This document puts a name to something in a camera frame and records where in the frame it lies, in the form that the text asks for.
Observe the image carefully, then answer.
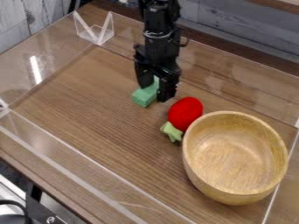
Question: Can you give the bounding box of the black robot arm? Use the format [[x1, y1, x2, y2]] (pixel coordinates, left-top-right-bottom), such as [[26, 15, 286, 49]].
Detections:
[[134, 0, 189, 102]]

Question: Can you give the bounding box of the black metal table frame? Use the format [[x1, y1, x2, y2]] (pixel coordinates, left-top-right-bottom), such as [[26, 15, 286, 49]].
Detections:
[[23, 182, 70, 224]]

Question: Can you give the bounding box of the clear acrylic corner bracket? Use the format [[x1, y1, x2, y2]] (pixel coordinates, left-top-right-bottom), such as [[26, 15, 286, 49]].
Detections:
[[73, 11, 115, 46]]

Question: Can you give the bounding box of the clear acrylic tray wall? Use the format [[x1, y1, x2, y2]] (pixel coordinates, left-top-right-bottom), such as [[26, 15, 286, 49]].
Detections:
[[0, 16, 299, 224]]

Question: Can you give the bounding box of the green rectangular block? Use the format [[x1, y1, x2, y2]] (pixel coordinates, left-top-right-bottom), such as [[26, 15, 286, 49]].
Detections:
[[131, 78, 159, 108]]

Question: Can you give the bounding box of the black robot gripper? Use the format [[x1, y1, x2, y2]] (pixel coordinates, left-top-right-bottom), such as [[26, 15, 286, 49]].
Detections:
[[134, 30, 182, 102]]

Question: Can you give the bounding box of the black cable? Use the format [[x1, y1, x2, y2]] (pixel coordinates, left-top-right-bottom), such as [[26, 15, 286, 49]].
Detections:
[[0, 199, 33, 224]]

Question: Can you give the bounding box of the red plush strawberry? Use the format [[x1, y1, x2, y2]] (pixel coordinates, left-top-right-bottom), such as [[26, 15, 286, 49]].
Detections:
[[161, 96, 204, 143]]

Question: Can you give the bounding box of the brown wooden bowl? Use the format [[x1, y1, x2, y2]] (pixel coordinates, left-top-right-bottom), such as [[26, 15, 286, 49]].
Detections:
[[182, 111, 289, 206]]

